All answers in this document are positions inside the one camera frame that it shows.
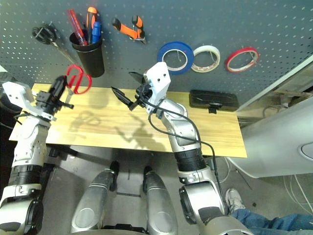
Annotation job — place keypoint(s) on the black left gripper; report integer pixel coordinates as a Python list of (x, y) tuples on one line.
[(47, 101)]

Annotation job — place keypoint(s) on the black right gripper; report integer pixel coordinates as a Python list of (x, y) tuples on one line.
[(143, 95)]

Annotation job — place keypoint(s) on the orange black needle-nose pliers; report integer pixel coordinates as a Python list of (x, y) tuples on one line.
[(127, 29)]

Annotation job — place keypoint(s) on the blue tape roll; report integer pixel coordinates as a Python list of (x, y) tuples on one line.
[(176, 43)]

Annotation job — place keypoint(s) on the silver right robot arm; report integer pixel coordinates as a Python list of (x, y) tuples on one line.
[(181, 129)]

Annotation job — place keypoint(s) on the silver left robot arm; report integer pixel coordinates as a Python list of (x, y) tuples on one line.
[(29, 147)]

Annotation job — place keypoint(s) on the metal pegboard hook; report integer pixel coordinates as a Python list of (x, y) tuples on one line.
[(179, 56)]

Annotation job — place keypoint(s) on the dark grey pegboard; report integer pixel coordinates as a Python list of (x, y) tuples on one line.
[(220, 24)]

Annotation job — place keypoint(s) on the black cup holder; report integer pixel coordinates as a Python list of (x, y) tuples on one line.
[(91, 61)]

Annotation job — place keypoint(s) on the black plastic tool case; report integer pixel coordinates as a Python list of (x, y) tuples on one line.
[(212, 99)]

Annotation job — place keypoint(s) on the white tape roll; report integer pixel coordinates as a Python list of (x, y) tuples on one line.
[(206, 47)]

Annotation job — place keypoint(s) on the silver left robot leg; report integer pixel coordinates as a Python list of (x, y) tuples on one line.
[(93, 205)]

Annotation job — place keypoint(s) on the silver robot leg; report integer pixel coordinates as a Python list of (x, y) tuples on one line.
[(159, 210), (93, 205)]

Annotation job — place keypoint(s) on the red tape roll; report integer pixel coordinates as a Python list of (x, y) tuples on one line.
[(242, 50)]

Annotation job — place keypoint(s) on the silver right robot leg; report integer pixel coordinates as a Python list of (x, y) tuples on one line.
[(159, 210)]

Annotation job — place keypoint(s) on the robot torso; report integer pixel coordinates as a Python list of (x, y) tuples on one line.
[(122, 230)]

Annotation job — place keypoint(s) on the white sneaker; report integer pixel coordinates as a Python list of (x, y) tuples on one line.
[(233, 198)]

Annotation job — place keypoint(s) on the large white rounded casing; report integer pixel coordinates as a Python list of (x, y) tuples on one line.
[(274, 139)]

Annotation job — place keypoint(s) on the blue jeans leg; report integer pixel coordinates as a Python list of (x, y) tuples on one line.
[(269, 222)]

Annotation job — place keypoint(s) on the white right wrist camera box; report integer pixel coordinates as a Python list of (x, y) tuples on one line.
[(157, 78)]

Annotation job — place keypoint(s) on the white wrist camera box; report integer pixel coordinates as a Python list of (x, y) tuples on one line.
[(17, 94), (157, 78)]

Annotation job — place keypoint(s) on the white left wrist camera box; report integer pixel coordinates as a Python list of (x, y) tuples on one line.
[(17, 94)]

